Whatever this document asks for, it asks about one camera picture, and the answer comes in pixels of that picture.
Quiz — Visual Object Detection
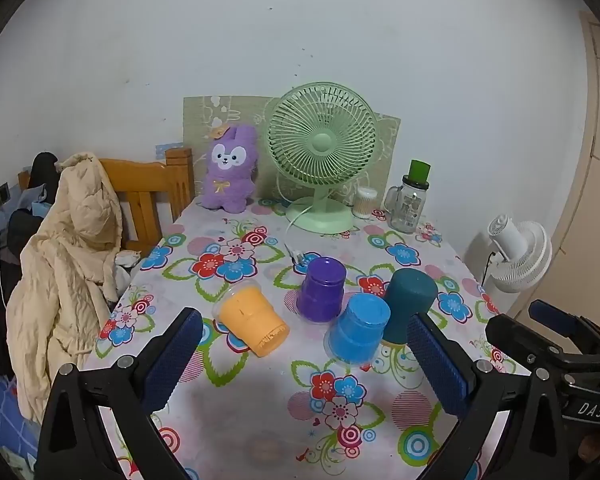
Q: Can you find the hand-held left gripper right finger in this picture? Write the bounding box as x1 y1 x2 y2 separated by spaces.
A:
406 313 574 480

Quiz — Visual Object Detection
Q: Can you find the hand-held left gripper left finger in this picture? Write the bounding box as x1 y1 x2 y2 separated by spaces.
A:
35 307 205 480

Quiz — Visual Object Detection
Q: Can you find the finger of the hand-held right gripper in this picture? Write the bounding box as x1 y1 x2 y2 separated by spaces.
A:
528 299 600 357
484 313 573 367

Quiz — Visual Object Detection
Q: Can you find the orange cup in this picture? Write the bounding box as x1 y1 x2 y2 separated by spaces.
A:
213 282 290 359

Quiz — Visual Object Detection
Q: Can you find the teal cup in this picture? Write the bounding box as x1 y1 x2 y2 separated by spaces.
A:
381 268 439 347

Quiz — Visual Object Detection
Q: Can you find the blue cup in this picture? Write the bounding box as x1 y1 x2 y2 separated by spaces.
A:
324 293 391 365

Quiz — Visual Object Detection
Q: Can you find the purple cup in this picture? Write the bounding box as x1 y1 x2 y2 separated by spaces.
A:
296 256 348 322

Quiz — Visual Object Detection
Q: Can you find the white standing fan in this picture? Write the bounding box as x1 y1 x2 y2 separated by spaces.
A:
481 214 554 312

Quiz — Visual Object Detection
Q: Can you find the floral tablecloth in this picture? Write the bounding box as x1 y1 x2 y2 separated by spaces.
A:
87 195 532 480

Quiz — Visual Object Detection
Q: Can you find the white crumpled cloth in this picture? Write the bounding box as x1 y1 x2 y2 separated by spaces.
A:
114 251 142 286

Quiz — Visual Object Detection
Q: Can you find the beige quilted jacket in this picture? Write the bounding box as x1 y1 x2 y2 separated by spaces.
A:
5 152 132 424

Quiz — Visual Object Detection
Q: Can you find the glass jar mug green lid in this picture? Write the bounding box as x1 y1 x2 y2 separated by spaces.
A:
384 159 430 234

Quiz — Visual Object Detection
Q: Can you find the wooden chair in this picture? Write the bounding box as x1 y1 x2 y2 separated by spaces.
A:
19 147 196 257

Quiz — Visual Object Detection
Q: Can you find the cotton swab container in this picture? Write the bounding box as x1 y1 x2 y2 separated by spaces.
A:
352 187 379 220

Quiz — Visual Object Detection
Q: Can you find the blue checked cloth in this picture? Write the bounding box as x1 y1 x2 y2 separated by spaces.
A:
0 370 43 466

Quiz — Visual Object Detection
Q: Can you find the purple plush bunny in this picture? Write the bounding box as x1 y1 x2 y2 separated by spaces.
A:
201 124 259 213

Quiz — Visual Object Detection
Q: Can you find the black clothing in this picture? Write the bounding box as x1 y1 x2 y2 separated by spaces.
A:
0 152 63 376

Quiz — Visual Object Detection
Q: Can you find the green patterned mat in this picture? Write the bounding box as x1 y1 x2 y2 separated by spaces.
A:
182 94 402 209

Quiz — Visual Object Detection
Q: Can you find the green desk fan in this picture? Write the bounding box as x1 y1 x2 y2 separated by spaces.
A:
265 82 380 235

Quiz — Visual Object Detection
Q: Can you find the beige door frame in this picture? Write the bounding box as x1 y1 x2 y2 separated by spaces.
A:
550 10 600 321

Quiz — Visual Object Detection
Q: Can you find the white fan cable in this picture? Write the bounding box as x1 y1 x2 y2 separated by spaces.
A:
283 197 311 267

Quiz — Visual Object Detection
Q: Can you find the white charger cable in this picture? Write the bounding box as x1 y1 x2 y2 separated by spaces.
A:
0 198 10 307

